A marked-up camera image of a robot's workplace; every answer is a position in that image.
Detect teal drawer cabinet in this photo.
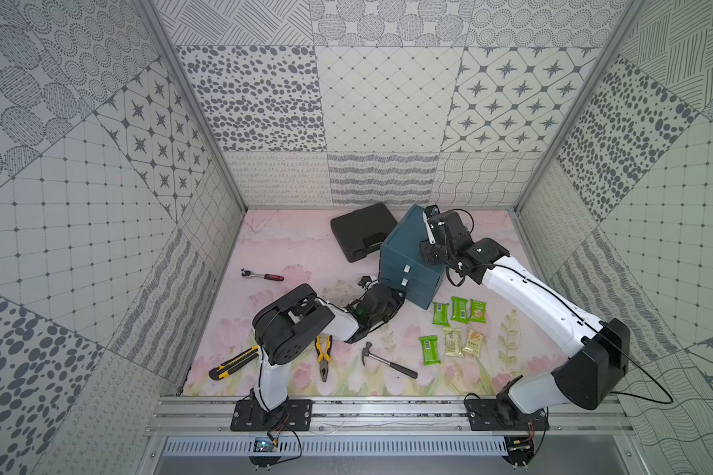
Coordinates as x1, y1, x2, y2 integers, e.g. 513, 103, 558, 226
378, 205, 445, 310

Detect aluminium mounting rail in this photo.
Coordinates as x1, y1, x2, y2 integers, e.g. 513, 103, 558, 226
145, 397, 634, 437

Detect black plastic case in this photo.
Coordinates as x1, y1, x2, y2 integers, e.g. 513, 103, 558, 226
331, 203, 397, 262

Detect white slotted cable duct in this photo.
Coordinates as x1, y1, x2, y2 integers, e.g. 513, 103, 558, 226
162, 435, 507, 457

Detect yellow cookie packet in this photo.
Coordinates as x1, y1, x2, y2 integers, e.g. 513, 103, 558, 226
443, 328, 463, 357
463, 329, 485, 358

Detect red handled ratchet wrench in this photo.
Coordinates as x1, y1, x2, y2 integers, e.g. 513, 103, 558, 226
241, 268, 285, 282

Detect green cookie packet front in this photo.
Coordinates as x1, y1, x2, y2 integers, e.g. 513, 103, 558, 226
469, 299, 486, 324

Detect green cookie packet barcode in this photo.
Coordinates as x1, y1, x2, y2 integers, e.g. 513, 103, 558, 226
451, 297, 469, 325

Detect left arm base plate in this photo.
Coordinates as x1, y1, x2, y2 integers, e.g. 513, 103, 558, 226
231, 397, 313, 433

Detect yellow black pliers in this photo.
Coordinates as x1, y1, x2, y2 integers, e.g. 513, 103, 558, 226
315, 334, 333, 382

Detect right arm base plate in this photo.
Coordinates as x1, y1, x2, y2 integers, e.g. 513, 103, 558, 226
463, 394, 550, 431

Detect green cookie packet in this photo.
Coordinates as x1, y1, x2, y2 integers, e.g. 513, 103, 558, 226
419, 336, 441, 366
433, 302, 450, 327
469, 299, 486, 324

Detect black claw hammer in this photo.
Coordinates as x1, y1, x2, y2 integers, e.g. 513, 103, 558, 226
360, 340, 420, 381

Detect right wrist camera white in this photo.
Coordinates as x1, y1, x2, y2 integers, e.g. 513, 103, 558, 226
423, 205, 440, 245

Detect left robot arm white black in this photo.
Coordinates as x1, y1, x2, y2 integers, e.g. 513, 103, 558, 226
253, 281, 406, 413

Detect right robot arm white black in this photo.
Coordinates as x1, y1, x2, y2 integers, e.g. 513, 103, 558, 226
421, 206, 635, 427

